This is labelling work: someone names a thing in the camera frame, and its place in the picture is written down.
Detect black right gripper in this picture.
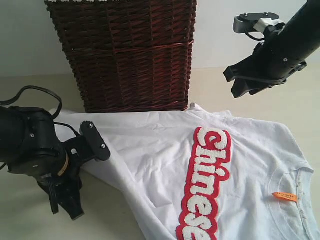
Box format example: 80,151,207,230
223,22,308,99

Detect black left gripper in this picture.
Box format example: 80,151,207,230
7,134,95,221

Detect white t-shirt red lettering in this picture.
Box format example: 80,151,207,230
58,103,320,240

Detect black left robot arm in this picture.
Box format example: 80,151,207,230
0,106,104,220

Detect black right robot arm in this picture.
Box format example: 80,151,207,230
223,0,320,98

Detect dark red wicker basket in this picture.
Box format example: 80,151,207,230
45,0,197,113

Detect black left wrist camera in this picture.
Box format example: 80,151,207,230
79,121,111,162

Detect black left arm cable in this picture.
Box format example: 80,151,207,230
0,85,83,171

